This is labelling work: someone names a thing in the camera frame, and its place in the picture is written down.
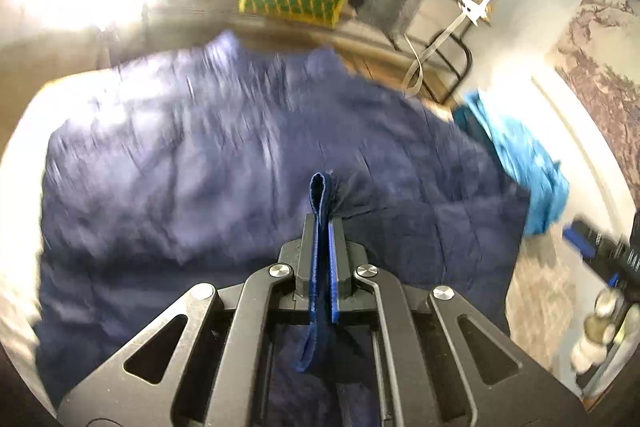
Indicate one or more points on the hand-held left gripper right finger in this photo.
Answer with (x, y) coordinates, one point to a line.
(334, 257)

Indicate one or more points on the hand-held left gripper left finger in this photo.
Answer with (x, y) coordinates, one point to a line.
(312, 257)

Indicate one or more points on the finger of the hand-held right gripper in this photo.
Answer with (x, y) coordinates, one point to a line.
(580, 238)

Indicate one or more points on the navy blue large garment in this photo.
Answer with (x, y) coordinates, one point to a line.
(200, 167)

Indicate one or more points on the grey patterned blanket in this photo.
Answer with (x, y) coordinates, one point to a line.
(540, 302)

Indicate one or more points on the teal blue cloth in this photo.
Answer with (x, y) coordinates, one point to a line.
(525, 157)

